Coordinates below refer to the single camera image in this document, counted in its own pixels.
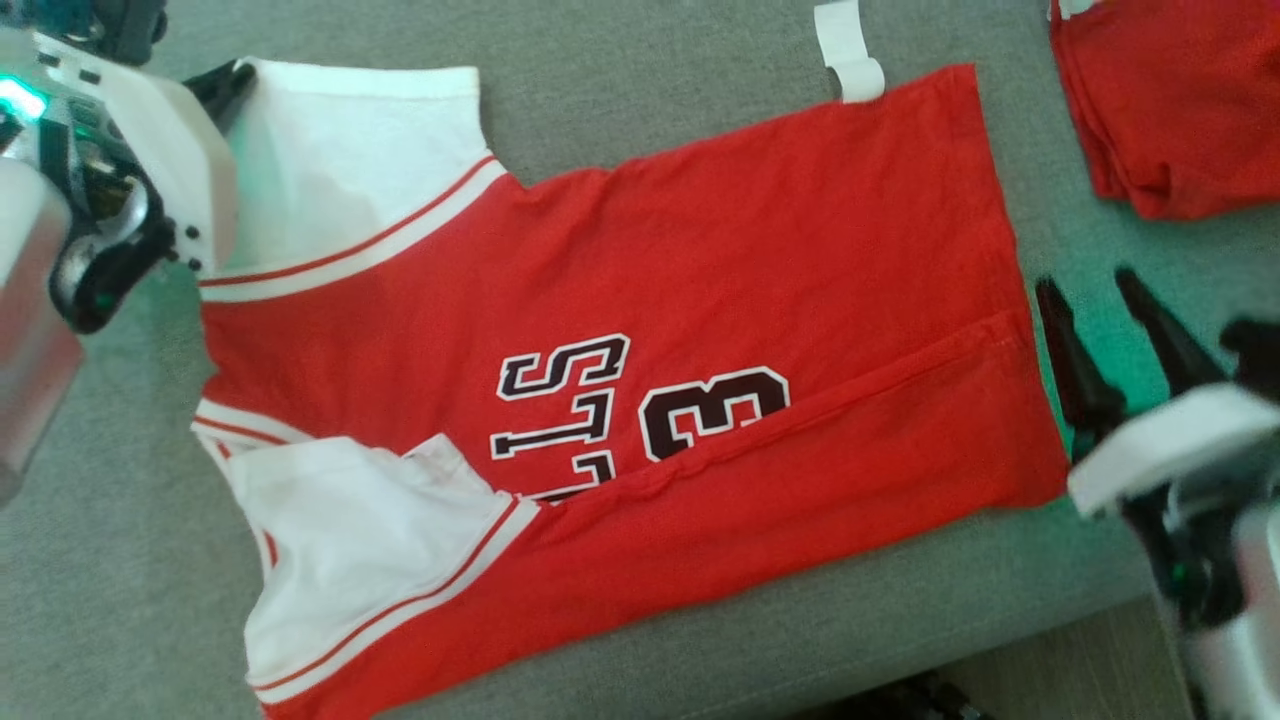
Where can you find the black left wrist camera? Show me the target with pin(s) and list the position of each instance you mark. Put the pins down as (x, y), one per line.
(100, 25)

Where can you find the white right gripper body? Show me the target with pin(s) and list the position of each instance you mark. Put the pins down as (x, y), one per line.
(1170, 450)

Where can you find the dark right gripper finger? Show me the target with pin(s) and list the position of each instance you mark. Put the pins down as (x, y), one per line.
(1170, 340)
(1085, 390)

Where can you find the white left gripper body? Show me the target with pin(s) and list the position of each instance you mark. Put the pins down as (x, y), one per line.
(150, 140)

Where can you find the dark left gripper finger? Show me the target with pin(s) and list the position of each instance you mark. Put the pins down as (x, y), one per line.
(222, 90)

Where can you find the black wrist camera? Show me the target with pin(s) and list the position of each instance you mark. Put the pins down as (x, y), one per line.
(100, 25)
(1255, 355)

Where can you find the red and white shorts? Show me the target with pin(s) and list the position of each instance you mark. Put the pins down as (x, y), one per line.
(1180, 110)

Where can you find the red basketball jersey white sleeves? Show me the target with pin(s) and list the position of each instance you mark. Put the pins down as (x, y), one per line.
(750, 280)

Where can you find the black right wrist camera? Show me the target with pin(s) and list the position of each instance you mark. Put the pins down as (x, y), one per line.
(1255, 355)

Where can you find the grey fabric sofa seat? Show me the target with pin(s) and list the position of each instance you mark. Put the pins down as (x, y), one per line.
(650, 80)

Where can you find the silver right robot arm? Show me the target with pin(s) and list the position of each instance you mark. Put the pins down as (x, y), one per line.
(1245, 640)

